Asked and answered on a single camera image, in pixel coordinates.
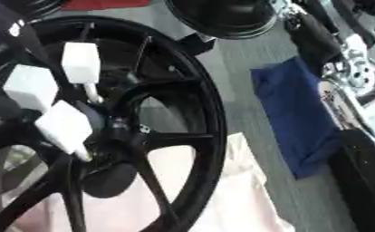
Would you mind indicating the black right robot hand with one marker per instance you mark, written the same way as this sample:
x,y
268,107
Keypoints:
x,y
315,42

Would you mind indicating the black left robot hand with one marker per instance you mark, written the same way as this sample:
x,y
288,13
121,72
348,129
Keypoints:
x,y
0,127

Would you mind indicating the white pin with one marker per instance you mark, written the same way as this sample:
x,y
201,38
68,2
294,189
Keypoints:
x,y
64,127
31,86
80,62

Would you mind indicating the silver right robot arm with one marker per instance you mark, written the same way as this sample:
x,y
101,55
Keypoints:
x,y
362,169

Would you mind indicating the black wheel stand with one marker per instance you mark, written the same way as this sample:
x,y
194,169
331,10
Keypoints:
x,y
197,44

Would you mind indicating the black spoked wheel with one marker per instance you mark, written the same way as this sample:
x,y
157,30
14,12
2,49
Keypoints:
x,y
196,99

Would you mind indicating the blue cloth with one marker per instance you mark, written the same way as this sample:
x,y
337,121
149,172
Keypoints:
x,y
296,120

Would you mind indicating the black round tyre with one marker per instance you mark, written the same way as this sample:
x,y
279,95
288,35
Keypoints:
x,y
35,7
222,18

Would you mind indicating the red cloth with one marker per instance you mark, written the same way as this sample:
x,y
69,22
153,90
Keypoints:
x,y
105,4

